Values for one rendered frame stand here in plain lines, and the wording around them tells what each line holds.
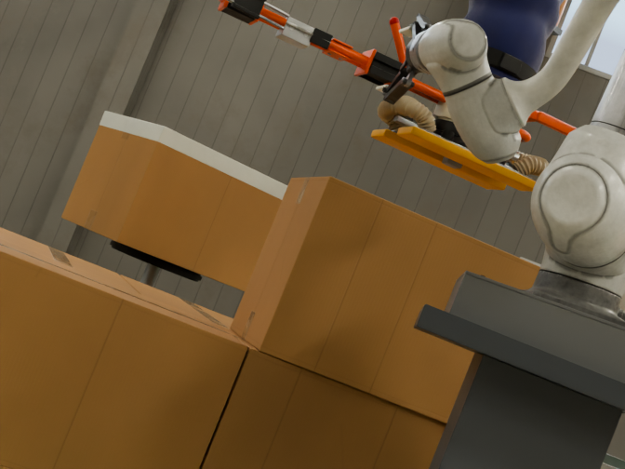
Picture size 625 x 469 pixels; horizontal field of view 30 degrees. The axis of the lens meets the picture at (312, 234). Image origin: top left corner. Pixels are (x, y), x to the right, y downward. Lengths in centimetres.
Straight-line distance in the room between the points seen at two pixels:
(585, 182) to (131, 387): 106
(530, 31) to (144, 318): 109
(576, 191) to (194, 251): 225
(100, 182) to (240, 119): 721
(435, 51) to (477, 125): 16
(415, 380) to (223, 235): 157
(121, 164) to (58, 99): 765
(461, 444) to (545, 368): 22
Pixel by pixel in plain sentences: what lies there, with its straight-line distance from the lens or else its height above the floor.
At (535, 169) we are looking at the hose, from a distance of 273.
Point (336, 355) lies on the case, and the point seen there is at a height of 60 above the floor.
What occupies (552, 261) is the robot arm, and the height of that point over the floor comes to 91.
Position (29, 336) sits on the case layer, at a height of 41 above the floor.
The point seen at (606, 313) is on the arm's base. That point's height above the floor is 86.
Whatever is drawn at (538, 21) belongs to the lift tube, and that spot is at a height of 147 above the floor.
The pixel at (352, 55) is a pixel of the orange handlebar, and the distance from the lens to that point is 267.
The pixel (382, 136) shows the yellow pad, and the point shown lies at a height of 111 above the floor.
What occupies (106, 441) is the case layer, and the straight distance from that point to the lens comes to 246.
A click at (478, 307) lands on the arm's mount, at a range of 197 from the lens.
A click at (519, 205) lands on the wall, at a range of 1096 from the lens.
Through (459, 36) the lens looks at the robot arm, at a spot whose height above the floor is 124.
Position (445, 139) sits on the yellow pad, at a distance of 263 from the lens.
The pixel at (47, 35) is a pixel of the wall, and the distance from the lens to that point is 1172.
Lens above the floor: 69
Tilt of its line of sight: 3 degrees up
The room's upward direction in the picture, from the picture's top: 22 degrees clockwise
